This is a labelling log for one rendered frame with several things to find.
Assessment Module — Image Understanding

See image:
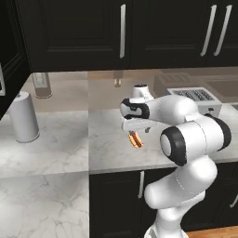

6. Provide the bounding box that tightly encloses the silver wall cupboard handle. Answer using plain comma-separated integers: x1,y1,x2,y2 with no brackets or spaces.
213,4,233,58
200,4,218,58
119,3,127,60

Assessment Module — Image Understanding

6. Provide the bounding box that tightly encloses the silver base cupboard handle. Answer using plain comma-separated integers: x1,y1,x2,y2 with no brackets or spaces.
137,170,146,200
229,192,238,209

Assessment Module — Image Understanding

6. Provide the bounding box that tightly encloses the black side cupboard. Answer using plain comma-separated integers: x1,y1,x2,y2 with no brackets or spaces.
0,0,32,120

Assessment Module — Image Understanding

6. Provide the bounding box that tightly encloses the hot dog in bun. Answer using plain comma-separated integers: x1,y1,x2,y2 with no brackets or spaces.
127,130,144,150

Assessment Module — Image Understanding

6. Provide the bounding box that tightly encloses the silver side cupboard handle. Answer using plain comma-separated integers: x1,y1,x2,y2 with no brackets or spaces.
0,62,7,97

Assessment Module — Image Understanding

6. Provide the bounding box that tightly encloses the black base cupboard door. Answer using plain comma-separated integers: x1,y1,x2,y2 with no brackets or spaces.
144,161,238,232
89,168,147,238

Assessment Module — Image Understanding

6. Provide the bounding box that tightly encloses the silver toaster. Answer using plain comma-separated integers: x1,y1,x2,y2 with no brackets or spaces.
166,86,223,118

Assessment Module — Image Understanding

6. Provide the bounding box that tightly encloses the white paper towel roll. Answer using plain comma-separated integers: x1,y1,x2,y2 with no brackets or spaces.
7,91,41,144

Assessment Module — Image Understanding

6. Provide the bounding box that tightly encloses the narrow black wall cupboard door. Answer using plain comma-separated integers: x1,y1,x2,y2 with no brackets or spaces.
205,0,238,67

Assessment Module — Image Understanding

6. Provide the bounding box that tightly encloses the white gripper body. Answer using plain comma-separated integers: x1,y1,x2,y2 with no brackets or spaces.
121,118,170,133

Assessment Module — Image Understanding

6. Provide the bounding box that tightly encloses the wide black wall cupboard door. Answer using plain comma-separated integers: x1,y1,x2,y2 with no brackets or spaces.
15,0,132,73

